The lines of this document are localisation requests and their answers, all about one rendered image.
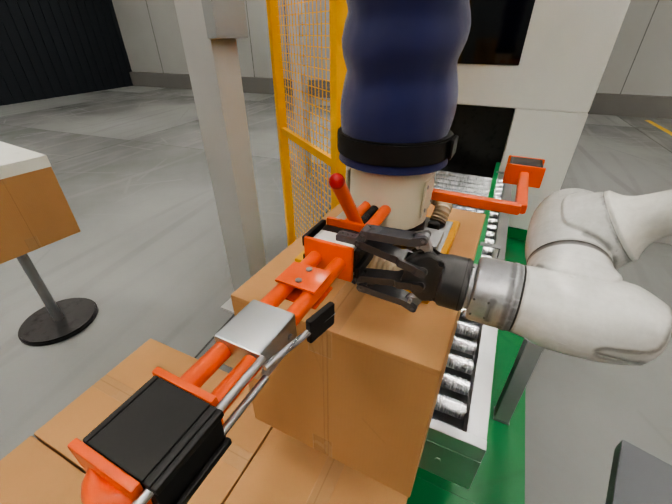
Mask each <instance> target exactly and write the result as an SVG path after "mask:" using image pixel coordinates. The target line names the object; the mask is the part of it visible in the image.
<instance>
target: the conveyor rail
mask: <svg viewBox="0 0 672 504"><path fill-rule="evenodd" d="M511 192H512V184H508V183H503V190H502V195H501V200H507V201H511ZM508 222H509V214H508V213H502V212H499V215H498V221H497V225H496V226H497V228H496V231H495V233H496V234H495V238H494V244H495V245H499V246H501V249H500V252H499V256H498V258H497V253H498V250H499V249H494V248H493V252H492V255H491V257H492V258H495V259H499V260H504V261H505V252H506V242H507V232H508ZM479 327H480V328H479V331H480V333H479V334H478V338H477V346H476V348H477V351H475V357H474V365H473V366H474V369H472V375H471V383H470V387H471V389H470V391H469V393H468V400H467V408H466V410H467V414H465V418H464V424H463V431H464V432H467V433H469V434H472V435H474V436H477V437H479V438H482V439H484V440H487V430H488V420H489V410H490V400H491V390H492V380H493V370H494V360H495V351H496V341H497V331H498V328H496V327H492V326H489V325H485V324H482V323H480V326H479Z"/></svg>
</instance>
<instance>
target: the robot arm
mask: <svg viewBox="0 0 672 504"><path fill-rule="evenodd" d="M671 235H672V190H666V191H661V192H656V193H651V194H645V195H639V196H626V195H621V194H618V193H615V192H613V191H610V190H609V191H605V192H595V193H594V192H592V191H589V190H585V189H579V188H568V189H562V190H559V191H557V192H554V193H552V194H551V195H549V196H547V197H546V198H545V199H544V200H543V201H542V202H541V203H540V204H539V205H538V206H537V208H536V209H535V211H534V213H533V215H532V217H531V220H530V223H529V226H528V230H527V235H526V242H525V258H526V265H522V264H520V263H513V262H508V261H504V260H499V259H495V258H490V257H486V256H482V257H481V258H480V260H479V263H478V264H474V261H473V260H472V259H471V258H467V257H462V256H458V255H454V254H443V253H441V252H439V251H438V250H436V249H434V248H433V247H432V244H431V241H430V237H431V232H430V231H429V230H421V231H415V232H414V231H408V230H402V229H396V228H390V227H384V226H377V225H371V224H366V225H365V226H364V227H363V228H362V229H361V231H360V232H359V234H356V233H351V232H347V231H339V232H338V233H334V232H330V231H325V230H321V231H320V232H319V233H318V234H316V235H315V236H314V238H317V239H321V240H325V241H329V242H333V243H337V244H341V245H345V246H349V247H353V248H354V251H355V249H356V248H360V249H361V250H364V251H366V252H368V253H371V254H373V255H375V256H378V257H380V258H383V259H385V260H387V261H390V262H392V263H394V264H396V266H397V267H399V268H401V269H403V270H400V271H393V270H383V269H373V268H365V270H364V271H363V272H362V274H361V275H360V276H359V278H355V277H354V273H353V280H352V281H351V282H352V283H353V284H356V283H357V287H356V289H357V290H358V291H359V292H362V293H365V294H368V295H371V296H374V297H377V298H380V299H383V300H386V301H389V302H392V303H395V304H398V305H401V306H402V307H404V308H405V309H407V310H408V311H410V312H413V313H414V312H416V310H417V307H418V305H419V304H420V303H421V302H422V301H434V302H435V303H436V304H437V305H438V306H441V307H445V308H448V309H452V310H455V311H459V310H462V308H464V309H467V310H466V315H465V316H466V318H467V319H468V320H471V321H475V322H478V323H482V324H485V325H489V326H492V327H496V328H498V329H500V330H506V331H509V332H512V333H514V334H517V335H519V336H521V337H523V338H524V339H526V340H528V341H529V342H531V343H533V344H536V345H538V346H541V347H543V348H546V349H549V350H552V351H556V352H559V353H562V354H566V355H569V356H574V357H578V358H582V359H586V360H592V361H597V362H603V363H609V364H617V365H630V366H642V365H644V363H645V364H646V363H648V362H651V361H653V360H654V359H656V358H657V357H659V356H660V355H661V354H662V353H663V352H664V350H665V349H666V347H667V345H668V343H669V341H670V337H671V333H672V310H671V308H670V307H669V306H668V305H667V304H666V303H664V302H663V301H662V300H660V299H659V298H658V297H656V296H655V295H653V294H652V293H650V292H649V291H647V290H645V289H643V288H642V287H640V286H638V285H635V284H632V283H629V282H626V281H623V278H622V276H621V274H619V273H618V271H617V270H618V269H619V268H620V267H622V266H624V265H626V264H627V263H629V262H632V261H634V260H638V258H639V257H640V255H641V253H642V252H643V251H644V249H645V248H646V247H647V246H649V245H650V244H651V243H653V242H655V241H657V240H659V239H662V238H664V237H667V236H671ZM388 243H389V244H388ZM391 244H395V245H400V246H406V247H415V248H416V249H417V250H419V249H421V250H422V251H420V252H417V253H415V252H413V251H410V250H408V249H401V248H398V247H396V246H393V245H391ZM405 259H406V260H405ZM403 289H404V290H403ZM406 290H410V291H411V293H410V292H408V291H406Z"/></svg>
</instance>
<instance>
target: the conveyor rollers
mask: <svg viewBox="0 0 672 504"><path fill-rule="evenodd" d="M435 177H436V178H435V181H434V187H433V188H435V189H441V190H447V191H453V192H459V193H465V194H471V195H477V196H483V197H488V194H489V190H490V186H491V182H492V178H491V177H484V176H477V175H470V174H463V173H456V172H449V171H442V170H438V171H436V175H435ZM502 181H503V179H498V178H497V182H496V187H495V192H494V197H493V198H495V199H501V193H502V192H501V191H502V186H503V183H502ZM452 208H455V209H460V210H466V211H471V212H476V213H482V214H484V211H485V209H480V208H475V207H469V206H464V205H458V204H452ZM497 216H498V212H497V211H490V216H489V221H488V225H487V230H486V235H485V240H484V242H485V243H490V244H493V242H494V235H495V229H496V222H497ZM491 252H492V248H489V247H485V246H483V250H482V254H481V257H482V256H486V257H490V258H491ZM466 310H467V309H464V308H462V310H461V313H460V317H459V318H461V319H465V320H468V319H467V318H466V316H465V315H466ZM468 321H471V320H468ZM479 328H480V327H479V326H477V325H474V324H471V323H467V322H464V321H460V320H458V324H457V328H456V331H455V332H456V333H459V334H462V335H465V336H469V337H472V338H475V339H476V338H477V336H478V334H479V333H480V331H479ZM476 346H477V342H474V341H471V340H468V339H465V338H461V337H458V336H455V335H454V339H453V342H452V346H451V349H454V350H457V351H460V352H463V353H466V354H470V355H474V354H475V351H477V348H476ZM473 365H474V360H471V359H468V358H465V357H462V356H459V355H456V354H453V353H449V357H448V361H447V364H446V367H449V368H452V369H455V370H458V371H461V372H464V373H467V374H471V373H472V369H474V366H473ZM470 383H471V381H470V380H468V379H465V378H462V377H459V376H456V375H453V374H450V373H447V372H445V371H444V375H443V379H442V382H441V386H440V387H443V388H446V389H449V390H451V391H454V392H457V393H460V394H462V395H465V396H467V395H468V392H469V391H470V389H471V387H470ZM466 408H467V404H466V403H464V402H462V401H459V400H456V399H454V398H451V397H448V396H446V395H443V394H440V393H438V397H437V401H436V404H435V408H434V409H435V410H438V411H440V412H443V413H445V414H448V415H450V416H453V417H456V418H458V419H461V420H464V417H465V414H467V410H466ZM432 419H434V420H437V421H439V422H442V423H444V424H447V425H449V426H452V427H454V428H457V429H459V430H462V429H460V428H458V427H455V426H453V425H450V424H448V423H445V422H443V421H440V420H438V419H435V418H433V417H432ZM462 431H463V430H462Z"/></svg>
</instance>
